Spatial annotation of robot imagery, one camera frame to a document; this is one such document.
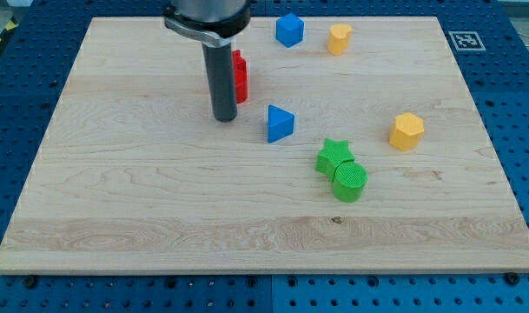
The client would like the green star block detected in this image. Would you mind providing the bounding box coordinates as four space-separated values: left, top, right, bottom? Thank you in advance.
315 138 354 181

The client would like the yellow hexagon block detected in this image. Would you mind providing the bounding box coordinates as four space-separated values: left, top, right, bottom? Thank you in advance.
388 112 425 151

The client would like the red block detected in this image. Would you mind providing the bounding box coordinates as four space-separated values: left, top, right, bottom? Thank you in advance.
232 50 248 103

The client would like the blue cube block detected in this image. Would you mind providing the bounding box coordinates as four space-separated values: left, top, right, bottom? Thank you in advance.
275 13 305 48

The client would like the green cylinder block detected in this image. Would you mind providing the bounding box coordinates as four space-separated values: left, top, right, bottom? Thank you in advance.
332 162 368 203

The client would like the black white fiducial marker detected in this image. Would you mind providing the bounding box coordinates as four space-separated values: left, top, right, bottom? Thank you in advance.
448 30 486 51

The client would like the light wooden board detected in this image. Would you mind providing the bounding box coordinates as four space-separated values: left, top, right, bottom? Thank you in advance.
0 17 529 276

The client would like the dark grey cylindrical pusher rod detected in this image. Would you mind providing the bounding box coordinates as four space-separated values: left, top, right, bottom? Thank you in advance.
202 43 237 122

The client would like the yellow heart block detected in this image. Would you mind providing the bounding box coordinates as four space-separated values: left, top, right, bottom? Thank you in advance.
327 23 352 56

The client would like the blue triangle block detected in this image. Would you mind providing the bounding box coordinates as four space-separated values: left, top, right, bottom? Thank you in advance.
268 104 295 143

